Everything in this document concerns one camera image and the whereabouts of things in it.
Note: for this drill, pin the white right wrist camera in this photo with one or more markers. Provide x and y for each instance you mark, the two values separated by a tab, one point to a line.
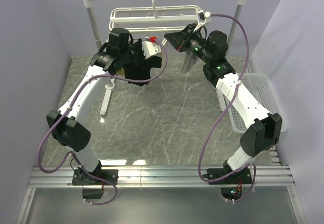
202	18

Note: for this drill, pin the white clip hanger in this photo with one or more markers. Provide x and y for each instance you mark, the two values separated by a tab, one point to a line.
153	19

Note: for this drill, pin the grey hanging underwear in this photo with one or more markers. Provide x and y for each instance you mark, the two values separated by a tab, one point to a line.
190	60

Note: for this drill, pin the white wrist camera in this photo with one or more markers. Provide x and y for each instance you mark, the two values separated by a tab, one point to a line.
150	47
202	18

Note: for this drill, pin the white plastic basket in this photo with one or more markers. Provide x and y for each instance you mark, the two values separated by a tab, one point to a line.
260	87

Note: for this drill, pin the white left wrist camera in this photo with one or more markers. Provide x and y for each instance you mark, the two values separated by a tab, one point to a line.
150	47

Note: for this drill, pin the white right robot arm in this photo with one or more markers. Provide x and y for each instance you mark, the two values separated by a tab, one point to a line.
263	127

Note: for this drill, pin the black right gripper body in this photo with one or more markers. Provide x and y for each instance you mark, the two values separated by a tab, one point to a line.
197	45

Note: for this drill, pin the aluminium mounting rail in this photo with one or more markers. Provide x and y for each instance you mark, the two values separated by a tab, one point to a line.
174	176

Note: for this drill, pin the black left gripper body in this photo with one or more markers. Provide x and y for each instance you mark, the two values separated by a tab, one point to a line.
135	53

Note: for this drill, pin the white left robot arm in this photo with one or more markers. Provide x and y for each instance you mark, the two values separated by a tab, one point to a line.
120	52

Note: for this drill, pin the black underwear beige waistband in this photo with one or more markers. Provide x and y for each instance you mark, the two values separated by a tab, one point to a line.
141	71

